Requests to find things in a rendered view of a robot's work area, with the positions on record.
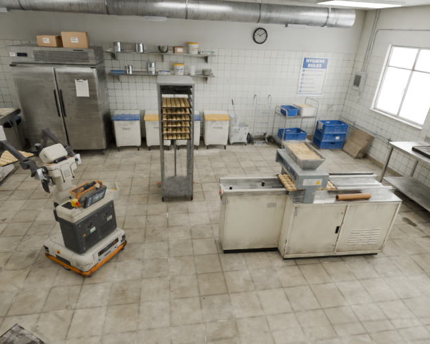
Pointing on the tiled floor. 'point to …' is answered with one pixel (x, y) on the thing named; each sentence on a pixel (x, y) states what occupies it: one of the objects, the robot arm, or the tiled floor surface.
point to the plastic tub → (113, 190)
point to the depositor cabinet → (336, 225)
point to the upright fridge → (62, 94)
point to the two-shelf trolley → (292, 118)
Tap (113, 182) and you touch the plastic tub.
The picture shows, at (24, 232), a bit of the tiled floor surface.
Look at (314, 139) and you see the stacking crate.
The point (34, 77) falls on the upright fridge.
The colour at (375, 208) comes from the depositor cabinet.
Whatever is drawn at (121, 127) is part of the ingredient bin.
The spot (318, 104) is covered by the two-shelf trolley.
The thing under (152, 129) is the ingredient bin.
